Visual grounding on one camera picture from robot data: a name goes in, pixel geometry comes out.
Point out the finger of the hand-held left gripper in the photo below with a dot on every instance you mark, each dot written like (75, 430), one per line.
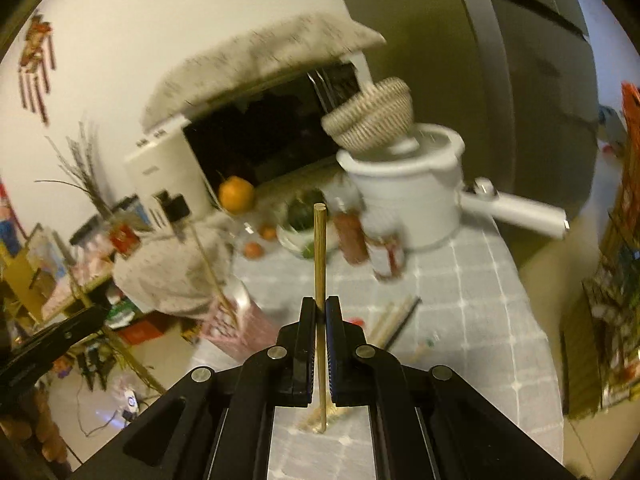
(65, 332)

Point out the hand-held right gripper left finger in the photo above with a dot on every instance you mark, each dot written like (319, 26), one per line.
(311, 340)

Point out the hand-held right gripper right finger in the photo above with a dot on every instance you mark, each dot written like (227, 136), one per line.
(331, 340)

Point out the black chopstick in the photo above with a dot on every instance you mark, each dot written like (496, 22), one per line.
(406, 321)

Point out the wooden chopstick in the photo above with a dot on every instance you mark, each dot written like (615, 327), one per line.
(320, 260)
(387, 324)

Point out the bunch of wooden chopsticks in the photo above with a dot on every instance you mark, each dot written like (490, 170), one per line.
(210, 270)

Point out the yellow wooden shelf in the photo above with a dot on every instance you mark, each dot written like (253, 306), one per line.
(30, 280)

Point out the green squash in bowl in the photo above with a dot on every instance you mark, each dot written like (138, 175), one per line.
(292, 245)

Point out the brown spice bottle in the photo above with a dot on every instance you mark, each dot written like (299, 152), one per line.
(387, 255)

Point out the small orange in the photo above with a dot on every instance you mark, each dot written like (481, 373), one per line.
(253, 250)
(268, 233)

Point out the red spice bottle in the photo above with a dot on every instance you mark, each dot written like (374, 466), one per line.
(351, 235)

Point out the draped floral cloth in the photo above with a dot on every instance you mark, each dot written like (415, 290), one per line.
(165, 270)

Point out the grey checked tablecloth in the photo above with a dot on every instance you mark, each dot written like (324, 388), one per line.
(475, 310)

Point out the dried branches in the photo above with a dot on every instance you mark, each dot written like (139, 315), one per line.
(82, 180)

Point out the white electric pot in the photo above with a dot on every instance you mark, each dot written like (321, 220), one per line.
(405, 195)

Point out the large orange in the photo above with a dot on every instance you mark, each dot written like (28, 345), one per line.
(236, 195)

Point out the white air fryer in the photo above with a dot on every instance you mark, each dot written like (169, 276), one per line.
(160, 170)

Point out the black microwave oven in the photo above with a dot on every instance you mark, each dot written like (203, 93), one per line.
(260, 130)

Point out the woven basket with lid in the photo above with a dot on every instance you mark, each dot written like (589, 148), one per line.
(370, 115)

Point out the red hanging ornament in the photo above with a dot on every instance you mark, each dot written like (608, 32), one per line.
(36, 50)

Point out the floral cloth cover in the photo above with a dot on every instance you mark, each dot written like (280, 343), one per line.
(250, 55)

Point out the grey refrigerator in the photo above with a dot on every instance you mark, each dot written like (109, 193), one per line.
(530, 60)

